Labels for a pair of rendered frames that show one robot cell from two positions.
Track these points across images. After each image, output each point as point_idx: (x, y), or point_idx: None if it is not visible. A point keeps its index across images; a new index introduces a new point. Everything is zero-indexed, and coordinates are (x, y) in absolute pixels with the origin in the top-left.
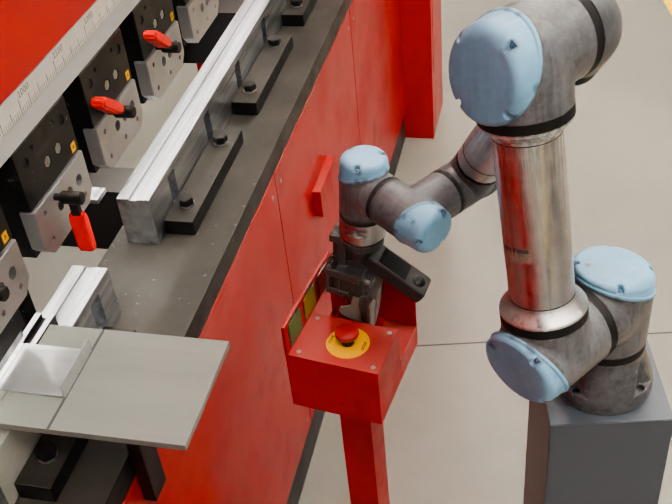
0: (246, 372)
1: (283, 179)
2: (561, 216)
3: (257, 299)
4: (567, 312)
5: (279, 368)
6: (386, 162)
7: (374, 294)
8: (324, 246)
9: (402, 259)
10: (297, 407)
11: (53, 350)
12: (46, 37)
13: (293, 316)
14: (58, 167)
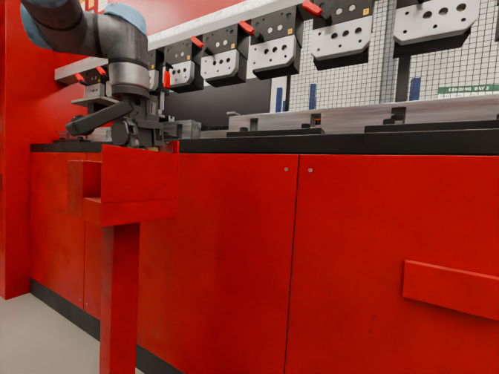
0: (196, 228)
1: (318, 174)
2: None
3: (228, 207)
4: None
5: (238, 292)
6: (106, 5)
7: (114, 141)
8: (422, 361)
9: (102, 109)
10: (255, 369)
11: None
12: (194, 13)
13: None
14: (179, 60)
